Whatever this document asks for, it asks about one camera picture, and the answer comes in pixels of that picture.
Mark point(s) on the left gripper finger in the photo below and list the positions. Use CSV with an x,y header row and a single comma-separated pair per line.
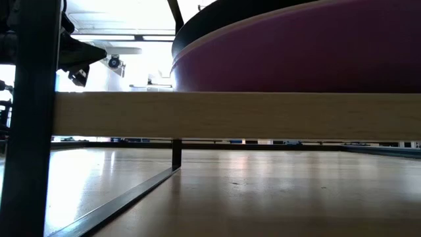
x,y
89,52

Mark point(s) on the purple plate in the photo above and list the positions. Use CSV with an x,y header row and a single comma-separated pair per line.
x,y
296,59

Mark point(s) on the long ceiling light strip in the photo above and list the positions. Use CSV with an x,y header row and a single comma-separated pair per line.
x,y
102,37

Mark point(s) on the short ceiling light strip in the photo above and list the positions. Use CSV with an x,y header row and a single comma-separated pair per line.
x,y
158,37

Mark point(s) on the dark equipment stand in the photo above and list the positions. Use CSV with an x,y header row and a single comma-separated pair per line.
x,y
5,112

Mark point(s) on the small blue distant box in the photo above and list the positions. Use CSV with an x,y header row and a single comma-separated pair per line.
x,y
235,141

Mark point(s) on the round black ceiling camera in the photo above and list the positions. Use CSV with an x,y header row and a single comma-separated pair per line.
x,y
114,62

